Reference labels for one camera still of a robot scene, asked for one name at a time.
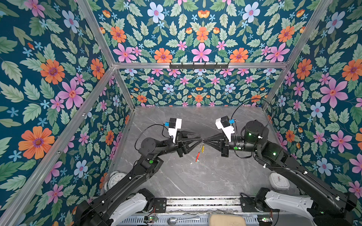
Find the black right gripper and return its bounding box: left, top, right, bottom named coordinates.
left=204, top=132, right=261, bottom=159

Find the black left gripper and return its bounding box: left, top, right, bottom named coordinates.
left=155, top=130, right=202, bottom=159

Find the large keyring with red grip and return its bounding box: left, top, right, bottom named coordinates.
left=195, top=140, right=204, bottom=163

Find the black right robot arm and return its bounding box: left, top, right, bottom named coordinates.
left=204, top=117, right=357, bottom=226

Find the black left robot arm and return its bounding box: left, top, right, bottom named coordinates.
left=74, top=131, right=202, bottom=226

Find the white square clock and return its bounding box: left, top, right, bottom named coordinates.
left=269, top=172, right=290, bottom=190

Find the metal spoon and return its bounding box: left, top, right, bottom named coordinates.
left=167, top=216, right=201, bottom=226

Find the beige foam pad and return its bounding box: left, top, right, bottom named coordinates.
left=208, top=214, right=247, bottom=226

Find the round white alarm clock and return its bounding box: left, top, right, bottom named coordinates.
left=104, top=171, right=126, bottom=192

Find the aluminium horizontal back bar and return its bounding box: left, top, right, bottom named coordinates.
left=113, top=62, right=287, bottom=70

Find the aluminium left diagonal bar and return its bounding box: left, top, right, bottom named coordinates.
left=1, top=67, right=115, bottom=226

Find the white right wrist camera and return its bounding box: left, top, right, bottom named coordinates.
left=215, top=116, right=235, bottom=142

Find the black left camera cable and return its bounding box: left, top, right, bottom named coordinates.
left=134, top=124, right=170, bottom=152

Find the black camera cable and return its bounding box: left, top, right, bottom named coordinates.
left=134, top=124, right=170, bottom=152
left=230, top=98, right=273, bottom=133

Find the black right camera cable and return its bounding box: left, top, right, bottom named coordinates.
left=230, top=98, right=273, bottom=133

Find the aluminium frame post back right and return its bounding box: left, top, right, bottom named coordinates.
left=263, top=0, right=333, bottom=111

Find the aluminium frame post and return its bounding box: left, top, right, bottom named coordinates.
left=77, top=0, right=135, bottom=112
left=263, top=0, right=333, bottom=111

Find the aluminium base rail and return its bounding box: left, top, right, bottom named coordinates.
left=93, top=195, right=283, bottom=217

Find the black hook rail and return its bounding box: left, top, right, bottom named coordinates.
left=169, top=62, right=229, bottom=70

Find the aluminium frame post back left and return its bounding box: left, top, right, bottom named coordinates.
left=77, top=0, right=135, bottom=112

